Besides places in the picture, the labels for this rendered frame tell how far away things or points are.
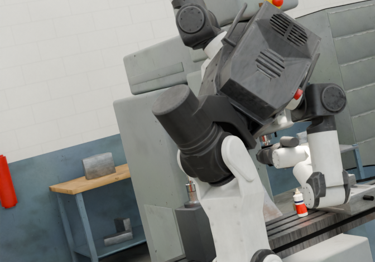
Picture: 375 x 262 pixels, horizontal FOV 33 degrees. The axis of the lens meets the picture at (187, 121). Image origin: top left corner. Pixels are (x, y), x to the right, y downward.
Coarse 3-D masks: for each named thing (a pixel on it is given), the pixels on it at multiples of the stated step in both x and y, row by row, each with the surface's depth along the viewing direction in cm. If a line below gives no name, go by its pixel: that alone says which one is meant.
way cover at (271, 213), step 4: (264, 188) 275; (264, 196) 273; (268, 196) 273; (264, 200) 272; (268, 200) 272; (264, 204) 270; (268, 204) 271; (272, 204) 271; (264, 208) 268; (268, 208) 269; (272, 208) 269; (276, 208) 269; (264, 212) 267; (268, 212) 267; (272, 212) 267; (276, 212) 268; (280, 212) 268; (264, 216) 265; (268, 216) 266; (272, 216) 266; (276, 216) 266; (268, 220) 264
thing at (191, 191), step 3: (192, 186) 218; (186, 189) 219; (189, 189) 218; (192, 189) 218; (195, 189) 218; (189, 192) 218; (192, 192) 218; (195, 192) 218; (189, 195) 219; (192, 195) 218; (195, 195) 218; (189, 198) 219; (192, 198) 218; (195, 198) 218; (192, 201) 218; (195, 201) 218
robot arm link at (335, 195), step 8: (304, 168) 204; (296, 176) 205; (304, 176) 201; (304, 184) 199; (328, 192) 188; (336, 192) 189; (344, 192) 189; (320, 200) 188; (328, 200) 188; (336, 200) 189; (344, 200) 190
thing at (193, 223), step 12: (192, 204) 216; (180, 216) 219; (192, 216) 214; (204, 216) 214; (180, 228) 221; (192, 228) 215; (204, 228) 214; (192, 240) 217; (204, 240) 213; (192, 252) 219; (204, 252) 213
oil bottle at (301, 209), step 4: (296, 188) 244; (296, 192) 244; (296, 196) 243; (300, 196) 243; (296, 200) 243; (300, 200) 243; (296, 204) 244; (300, 204) 243; (304, 204) 243; (296, 208) 244; (300, 208) 243; (304, 208) 243; (300, 212) 243; (304, 212) 243; (300, 216) 244
